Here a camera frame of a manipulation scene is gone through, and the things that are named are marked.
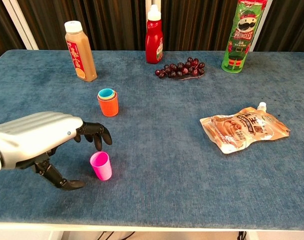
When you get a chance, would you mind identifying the bunch of dark red grapes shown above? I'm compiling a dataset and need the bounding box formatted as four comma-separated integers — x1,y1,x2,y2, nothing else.
154,57,206,81

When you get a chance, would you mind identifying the narrow white slanted frame post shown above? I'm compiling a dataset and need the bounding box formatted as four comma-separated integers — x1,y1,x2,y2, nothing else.
249,0,273,52

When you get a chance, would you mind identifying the black and silver left hand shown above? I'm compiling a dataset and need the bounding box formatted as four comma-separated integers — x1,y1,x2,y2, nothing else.
0,111,113,192

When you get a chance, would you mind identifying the yellow plastic cup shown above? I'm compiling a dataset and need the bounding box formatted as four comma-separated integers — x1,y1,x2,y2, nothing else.
98,90,117,102

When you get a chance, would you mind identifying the brown juice bottle white cap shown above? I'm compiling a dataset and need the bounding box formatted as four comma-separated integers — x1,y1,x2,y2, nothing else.
64,20,98,83

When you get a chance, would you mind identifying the orange plastic cup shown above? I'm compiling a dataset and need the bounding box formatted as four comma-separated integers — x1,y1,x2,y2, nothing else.
97,91,119,118

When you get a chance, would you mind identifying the white table frame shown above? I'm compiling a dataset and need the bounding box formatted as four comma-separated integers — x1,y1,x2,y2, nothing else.
0,221,304,240

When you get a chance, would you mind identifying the light blue plastic cup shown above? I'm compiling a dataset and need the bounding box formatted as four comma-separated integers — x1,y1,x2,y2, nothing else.
98,88,114,100

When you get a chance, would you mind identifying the wide white slanted frame post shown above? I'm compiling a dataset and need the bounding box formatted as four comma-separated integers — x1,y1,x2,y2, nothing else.
1,0,39,51

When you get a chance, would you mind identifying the beige spouted sauce pouch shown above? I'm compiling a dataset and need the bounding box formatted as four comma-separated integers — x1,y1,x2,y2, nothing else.
199,101,291,155

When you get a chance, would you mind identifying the green Pringles can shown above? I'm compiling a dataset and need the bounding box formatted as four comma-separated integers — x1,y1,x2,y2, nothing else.
221,0,268,74

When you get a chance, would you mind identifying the blue velvet table cloth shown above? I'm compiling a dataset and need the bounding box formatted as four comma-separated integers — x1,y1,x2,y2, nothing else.
0,49,304,231

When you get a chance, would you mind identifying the black cable loop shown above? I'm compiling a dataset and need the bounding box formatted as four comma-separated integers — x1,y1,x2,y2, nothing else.
96,231,137,240

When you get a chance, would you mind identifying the dark brown pleated curtain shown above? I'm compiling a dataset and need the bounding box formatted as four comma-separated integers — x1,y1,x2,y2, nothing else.
0,0,304,63

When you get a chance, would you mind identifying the red ketchup squeeze bottle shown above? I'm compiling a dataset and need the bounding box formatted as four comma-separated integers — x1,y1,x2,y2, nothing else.
145,4,164,65

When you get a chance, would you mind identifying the pink plastic cup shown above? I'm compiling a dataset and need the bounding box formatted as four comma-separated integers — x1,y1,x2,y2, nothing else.
90,151,113,181

